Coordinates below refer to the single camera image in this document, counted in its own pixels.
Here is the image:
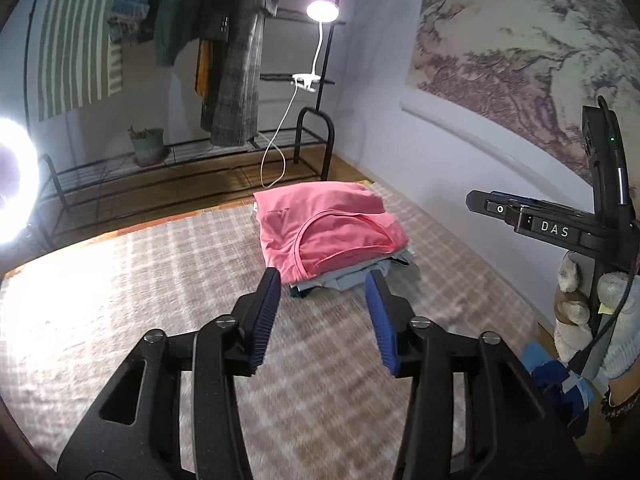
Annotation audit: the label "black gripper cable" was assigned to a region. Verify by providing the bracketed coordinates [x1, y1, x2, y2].
[567, 95, 640, 376]

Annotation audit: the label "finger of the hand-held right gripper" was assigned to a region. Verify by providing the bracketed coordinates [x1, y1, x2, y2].
[504, 203, 582, 250]
[465, 190, 532, 222]

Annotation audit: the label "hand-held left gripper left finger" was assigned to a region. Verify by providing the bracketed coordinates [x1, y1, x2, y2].
[55, 267, 282, 480]

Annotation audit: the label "hanging denim jeans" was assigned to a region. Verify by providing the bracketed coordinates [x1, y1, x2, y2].
[106, 0, 157, 45]

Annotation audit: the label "ring light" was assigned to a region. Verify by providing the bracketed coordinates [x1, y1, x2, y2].
[0, 117, 42, 247]

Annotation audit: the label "hanging yellow garment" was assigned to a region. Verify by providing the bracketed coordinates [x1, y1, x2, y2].
[194, 37, 215, 102]

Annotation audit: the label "green striped hanging cloth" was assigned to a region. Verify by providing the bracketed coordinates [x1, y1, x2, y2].
[36, 0, 126, 122]

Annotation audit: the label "beige plaid blanket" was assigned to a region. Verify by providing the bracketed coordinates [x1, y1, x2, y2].
[0, 180, 542, 480]

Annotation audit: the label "hanging grey plaid coat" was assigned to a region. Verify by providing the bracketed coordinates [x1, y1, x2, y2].
[199, 0, 287, 147]

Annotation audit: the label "stack of folded clothes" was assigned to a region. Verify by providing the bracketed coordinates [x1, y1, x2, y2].
[252, 185, 417, 302]

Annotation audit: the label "hanging green sweater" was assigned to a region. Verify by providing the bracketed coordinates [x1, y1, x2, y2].
[151, 0, 236, 68]

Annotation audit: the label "pink t-shirt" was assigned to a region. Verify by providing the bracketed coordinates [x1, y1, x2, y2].
[252, 182, 408, 283]

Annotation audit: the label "black metal clothes rack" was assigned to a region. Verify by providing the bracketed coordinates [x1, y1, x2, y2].
[22, 0, 362, 253]

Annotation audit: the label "white clip lamp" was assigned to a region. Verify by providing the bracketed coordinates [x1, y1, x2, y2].
[261, 0, 347, 192]

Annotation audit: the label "person's right hand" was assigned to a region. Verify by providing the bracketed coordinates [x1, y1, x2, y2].
[554, 250, 640, 382]

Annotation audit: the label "potted plant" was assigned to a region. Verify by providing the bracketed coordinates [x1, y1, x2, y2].
[126, 125, 167, 167]

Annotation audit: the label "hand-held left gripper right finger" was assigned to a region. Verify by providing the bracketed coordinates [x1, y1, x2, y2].
[365, 270, 587, 480]

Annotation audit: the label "blue cloth pile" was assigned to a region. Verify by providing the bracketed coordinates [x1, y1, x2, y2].
[520, 341, 597, 438]

